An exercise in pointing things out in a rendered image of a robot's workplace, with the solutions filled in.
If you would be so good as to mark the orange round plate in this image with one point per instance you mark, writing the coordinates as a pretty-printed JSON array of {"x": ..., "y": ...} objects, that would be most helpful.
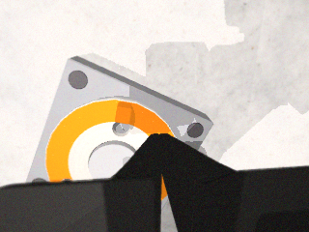
[{"x": 90, "y": 124}]

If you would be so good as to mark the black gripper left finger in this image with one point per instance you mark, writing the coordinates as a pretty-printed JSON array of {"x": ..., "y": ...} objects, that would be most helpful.
[{"x": 129, "y": 201}]

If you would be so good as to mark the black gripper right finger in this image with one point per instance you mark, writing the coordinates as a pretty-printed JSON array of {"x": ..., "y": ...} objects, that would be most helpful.
[{"x": 208, "y": 196}]

